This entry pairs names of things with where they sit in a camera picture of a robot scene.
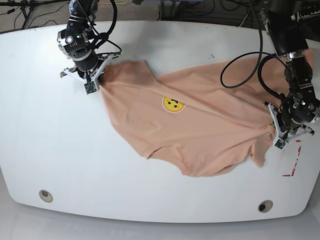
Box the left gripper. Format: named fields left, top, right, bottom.
left=263, top=100, right=316, bottom=144

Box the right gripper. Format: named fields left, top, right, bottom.
left=59, top=52, right=120, bottom=85

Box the peach T-shirt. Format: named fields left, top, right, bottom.
left=101, top=58, right=281, bottom=177

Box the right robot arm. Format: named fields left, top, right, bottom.
left=57, top=0, right=121, bottom=86

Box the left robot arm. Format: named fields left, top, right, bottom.
left=252, top=0, right=320, bottom=150

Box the red tape marking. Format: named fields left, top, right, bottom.
left=279, top=139, right=303, bottom=178

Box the right table grommet hole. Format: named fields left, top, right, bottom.
left=258, top=200, right=273, bottom=213

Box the table grommet hole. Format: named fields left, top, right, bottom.
left=39, top=190, right=53, bottom=203
left=258, top=200, right=273, bottom=213

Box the black tripod stand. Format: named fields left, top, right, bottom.
left=0, top=0, right=68, bottom=34

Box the left table grommet hole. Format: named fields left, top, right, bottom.
left=39, top=190, right=53, bottom=203

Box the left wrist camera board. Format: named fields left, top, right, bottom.
left=272, top=138, right=288, bottom=151

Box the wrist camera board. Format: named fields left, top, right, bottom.
left=83, top=80, right=100, bottom=95
left=272, top=138, right=288, bottom=151

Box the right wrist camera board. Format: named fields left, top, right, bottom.
left=83, top=80, right=100, bottom=95

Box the yellow cable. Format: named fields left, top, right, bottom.
left=99, top=1, right=130, bottom=6

